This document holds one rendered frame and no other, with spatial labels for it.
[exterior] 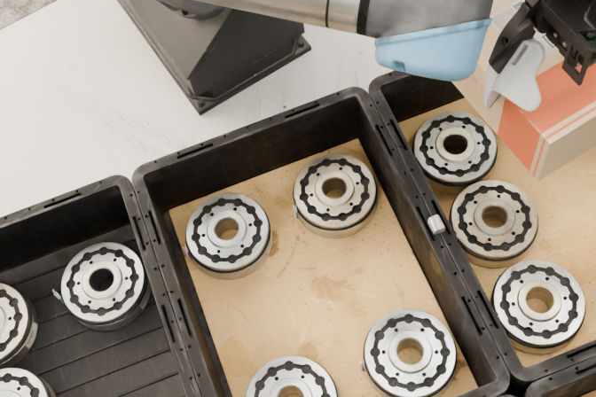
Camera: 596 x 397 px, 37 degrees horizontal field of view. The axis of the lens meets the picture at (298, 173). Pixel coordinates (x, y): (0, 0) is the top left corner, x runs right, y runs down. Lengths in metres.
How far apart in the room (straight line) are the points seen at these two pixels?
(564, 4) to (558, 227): 0.41
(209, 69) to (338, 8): 0.68
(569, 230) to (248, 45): 0.52
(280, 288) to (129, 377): 0.20
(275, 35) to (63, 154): 0.36
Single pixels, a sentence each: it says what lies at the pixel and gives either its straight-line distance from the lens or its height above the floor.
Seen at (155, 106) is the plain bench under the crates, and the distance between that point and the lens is 1.38.
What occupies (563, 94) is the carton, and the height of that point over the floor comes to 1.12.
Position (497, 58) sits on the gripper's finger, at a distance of 0.82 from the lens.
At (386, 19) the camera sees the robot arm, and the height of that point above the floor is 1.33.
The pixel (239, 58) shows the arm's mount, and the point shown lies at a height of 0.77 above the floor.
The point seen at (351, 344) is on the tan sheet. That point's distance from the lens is 1.05.
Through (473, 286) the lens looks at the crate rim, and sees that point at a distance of 0.97.
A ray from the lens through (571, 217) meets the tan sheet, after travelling 1.13.
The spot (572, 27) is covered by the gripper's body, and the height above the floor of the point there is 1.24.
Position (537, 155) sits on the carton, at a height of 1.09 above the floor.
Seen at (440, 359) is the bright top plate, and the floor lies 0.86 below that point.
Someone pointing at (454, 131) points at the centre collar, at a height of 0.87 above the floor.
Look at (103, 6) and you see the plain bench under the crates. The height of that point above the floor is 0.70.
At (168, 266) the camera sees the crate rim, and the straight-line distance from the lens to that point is 1.00.
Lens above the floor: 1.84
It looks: 62 degrees down
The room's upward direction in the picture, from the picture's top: 11 degrees counter-clockwise
